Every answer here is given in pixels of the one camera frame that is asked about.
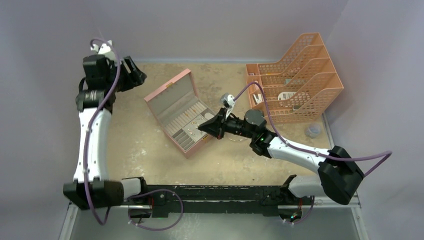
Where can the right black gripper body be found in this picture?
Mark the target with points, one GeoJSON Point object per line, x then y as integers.
{"type": "Point", "coordinates": [232, 125]}

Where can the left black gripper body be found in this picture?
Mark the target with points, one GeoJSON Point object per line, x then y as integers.
{"type": "Point", "coordinates": [127, 80]}

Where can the pink jewelry box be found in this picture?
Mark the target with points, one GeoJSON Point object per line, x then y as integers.
{"type": "Point", "coordinates": [179, 111]}

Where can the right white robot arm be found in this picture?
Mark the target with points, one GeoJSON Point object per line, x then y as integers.
{"type": "Point", "coordinates": [338, 180]}

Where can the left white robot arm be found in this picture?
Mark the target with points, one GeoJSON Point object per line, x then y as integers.
{"type": "Point", "coordinates": [94, 102]}

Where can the cream oval watch pillow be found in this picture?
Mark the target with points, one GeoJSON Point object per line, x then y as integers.
{"type": "Point", "coordinates": [209, 116]}

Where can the white stapler in organizer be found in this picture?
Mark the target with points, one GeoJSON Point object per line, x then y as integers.
{"type": "Point", "coordinates": [258, 98]}

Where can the white label card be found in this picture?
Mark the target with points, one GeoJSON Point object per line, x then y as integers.
{"type": "Point", "coordinates": [285, 95]}

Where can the orange mesh file organizer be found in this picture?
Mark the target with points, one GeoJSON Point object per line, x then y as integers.
{"type": "Point", "coordinates": [307, 69]}

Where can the clear plastic cup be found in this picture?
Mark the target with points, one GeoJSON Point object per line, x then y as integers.
{"type": "Point", "coordinates": [313, 130]}

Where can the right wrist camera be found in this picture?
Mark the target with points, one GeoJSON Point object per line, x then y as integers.
{"type": "Point", "coordinates": [228, 100]}

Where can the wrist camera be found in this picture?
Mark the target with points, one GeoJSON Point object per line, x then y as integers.
{"type": "Point", "coordinates": [228, 100]}
{"type": "Point", "coordinates": [106, 50]}

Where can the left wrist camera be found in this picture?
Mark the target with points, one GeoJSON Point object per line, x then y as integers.
{"type": "Point", "coordinates": [106, 50]}

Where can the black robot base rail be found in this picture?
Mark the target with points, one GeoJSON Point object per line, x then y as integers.
{"type": "Point", "coordinates": [265, 200]}

